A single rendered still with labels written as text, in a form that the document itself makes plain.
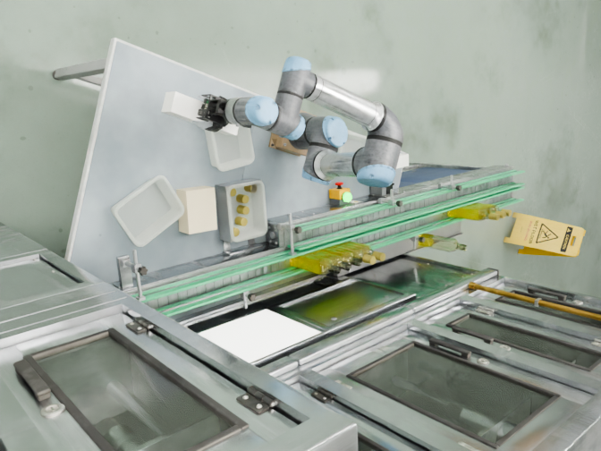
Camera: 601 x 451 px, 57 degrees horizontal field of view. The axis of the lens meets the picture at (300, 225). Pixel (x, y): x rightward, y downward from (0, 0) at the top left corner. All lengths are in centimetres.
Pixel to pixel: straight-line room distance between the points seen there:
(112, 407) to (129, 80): 131
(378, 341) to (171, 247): 83
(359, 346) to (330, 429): 108
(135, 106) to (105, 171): 25
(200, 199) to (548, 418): 132
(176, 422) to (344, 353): 101
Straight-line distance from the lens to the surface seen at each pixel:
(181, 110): 171
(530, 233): 541
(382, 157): 176
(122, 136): 202
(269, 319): 203
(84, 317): 131
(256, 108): 145
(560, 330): 209
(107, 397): 99
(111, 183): 201
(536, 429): 155
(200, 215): 209
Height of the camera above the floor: 261
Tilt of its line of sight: 49 degrees down
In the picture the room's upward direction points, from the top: 102 degrees clockwise
